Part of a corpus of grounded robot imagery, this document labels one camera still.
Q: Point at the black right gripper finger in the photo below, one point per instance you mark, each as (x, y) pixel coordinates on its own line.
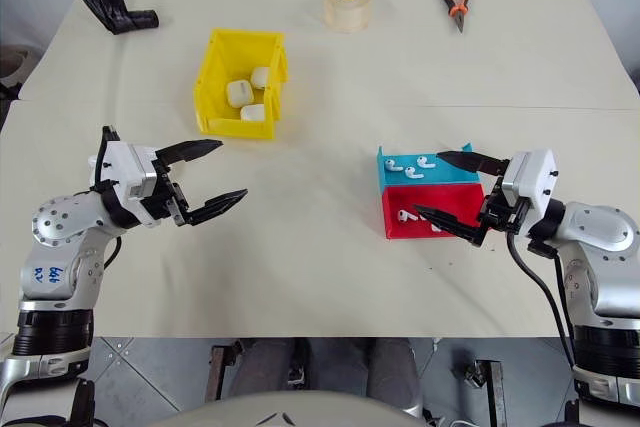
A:
(450, 223)
(465, 159)

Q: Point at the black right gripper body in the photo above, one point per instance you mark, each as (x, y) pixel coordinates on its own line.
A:
(500, 213)

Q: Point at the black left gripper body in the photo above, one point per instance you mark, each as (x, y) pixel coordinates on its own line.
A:
(169, 193)

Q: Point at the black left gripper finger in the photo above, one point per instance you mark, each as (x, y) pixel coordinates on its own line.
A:
(195, 148)
(220, 202)

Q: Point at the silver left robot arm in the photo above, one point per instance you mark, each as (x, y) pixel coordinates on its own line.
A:
(55, 227)

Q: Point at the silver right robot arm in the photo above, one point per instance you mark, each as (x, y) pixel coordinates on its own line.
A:
(600, 232)

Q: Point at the white earbud case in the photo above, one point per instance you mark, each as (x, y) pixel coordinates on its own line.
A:
(260, 78)
(252, 113)
(239, 93)

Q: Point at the yellow plastic bin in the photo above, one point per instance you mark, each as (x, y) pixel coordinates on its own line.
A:
(220, 62)

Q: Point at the blue open tray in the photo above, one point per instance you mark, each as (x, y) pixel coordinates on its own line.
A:
(450, 175)

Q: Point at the red open tray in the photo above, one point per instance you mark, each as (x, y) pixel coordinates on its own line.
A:
(440, 197)

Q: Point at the cream table cover sheet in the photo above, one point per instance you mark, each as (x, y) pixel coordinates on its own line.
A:
(325, 247)

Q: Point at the orange black needle-nose pliers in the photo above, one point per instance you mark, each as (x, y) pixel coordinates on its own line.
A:
(457, 9)

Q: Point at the black plastic printed part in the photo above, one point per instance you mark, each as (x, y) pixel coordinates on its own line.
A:
(115, 12)

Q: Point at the dark grey rounded shape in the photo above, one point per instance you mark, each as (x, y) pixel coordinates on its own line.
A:
(392, 372)

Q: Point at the beige tape roll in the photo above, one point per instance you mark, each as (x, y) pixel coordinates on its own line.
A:
(347, 7)

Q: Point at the grey round object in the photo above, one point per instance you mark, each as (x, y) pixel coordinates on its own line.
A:
(12, 67)

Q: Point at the beige robot torso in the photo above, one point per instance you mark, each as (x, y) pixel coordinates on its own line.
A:
(300, 409)

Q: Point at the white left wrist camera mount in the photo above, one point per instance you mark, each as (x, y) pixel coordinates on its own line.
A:
(125, 167)

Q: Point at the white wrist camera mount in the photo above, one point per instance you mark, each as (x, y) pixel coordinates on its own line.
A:
(535, 172)
(125, 167)

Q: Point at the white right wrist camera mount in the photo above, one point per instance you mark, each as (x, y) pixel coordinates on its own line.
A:
(535, 172)

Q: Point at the rusty metal frame post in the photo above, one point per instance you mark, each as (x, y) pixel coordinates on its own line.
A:
(220, 372)
(492, 392)

